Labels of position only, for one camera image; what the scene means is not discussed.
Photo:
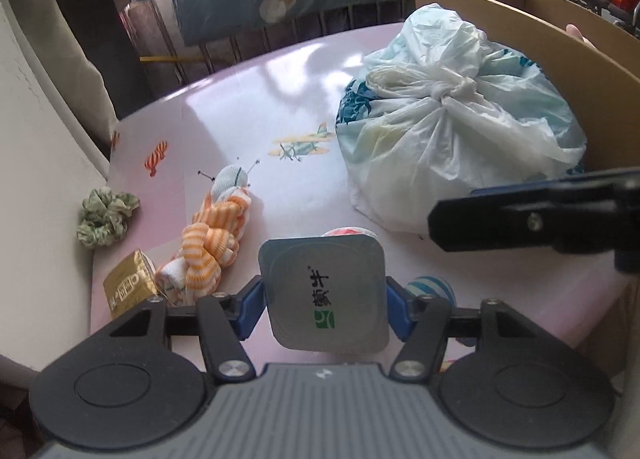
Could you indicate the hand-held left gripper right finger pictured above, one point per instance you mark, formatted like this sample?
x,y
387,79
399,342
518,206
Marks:
x,y
397,313

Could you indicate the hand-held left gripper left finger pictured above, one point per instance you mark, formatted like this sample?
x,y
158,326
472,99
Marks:
x,y
250,310

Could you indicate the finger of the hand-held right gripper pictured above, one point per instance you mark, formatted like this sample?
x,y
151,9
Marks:
x,y
525,219

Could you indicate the grey lidded cup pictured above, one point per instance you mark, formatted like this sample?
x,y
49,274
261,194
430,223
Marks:
x,y
325,289

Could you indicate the cardboard box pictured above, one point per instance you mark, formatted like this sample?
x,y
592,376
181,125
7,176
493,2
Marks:
x,y
575,84

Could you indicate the orange striped socks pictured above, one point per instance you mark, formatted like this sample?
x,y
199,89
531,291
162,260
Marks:
x,y
215,224

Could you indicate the tied white plastic bag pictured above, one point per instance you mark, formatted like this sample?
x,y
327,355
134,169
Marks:
x,y
450,139

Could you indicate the gold tissue packet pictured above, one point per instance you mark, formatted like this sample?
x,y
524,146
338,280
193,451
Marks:
x,y
130,281

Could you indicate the green floral scrunchie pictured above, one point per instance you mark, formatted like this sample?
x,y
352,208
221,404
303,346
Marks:
x,y
100,219

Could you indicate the cream padded furniture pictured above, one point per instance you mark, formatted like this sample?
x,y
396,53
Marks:
x,y
40,164

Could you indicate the yellow stick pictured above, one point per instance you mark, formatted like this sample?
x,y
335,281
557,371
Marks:
x,y
157,58

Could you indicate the beige curtain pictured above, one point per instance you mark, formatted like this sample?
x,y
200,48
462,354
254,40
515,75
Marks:
x,y
95,89

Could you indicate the metal railing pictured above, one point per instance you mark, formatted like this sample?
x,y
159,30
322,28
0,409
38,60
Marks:
x,y
280,34

